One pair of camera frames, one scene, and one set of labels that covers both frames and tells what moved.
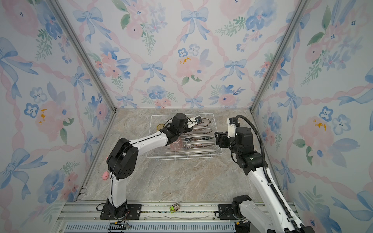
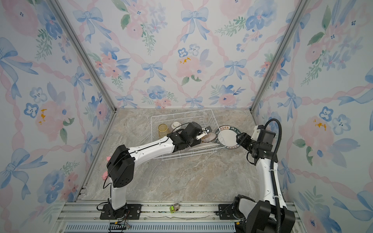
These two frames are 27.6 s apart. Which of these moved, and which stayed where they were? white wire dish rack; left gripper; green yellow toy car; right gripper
Moved: right gripper; left gripper
Stayed: white wire dish rack; green yellow toy car
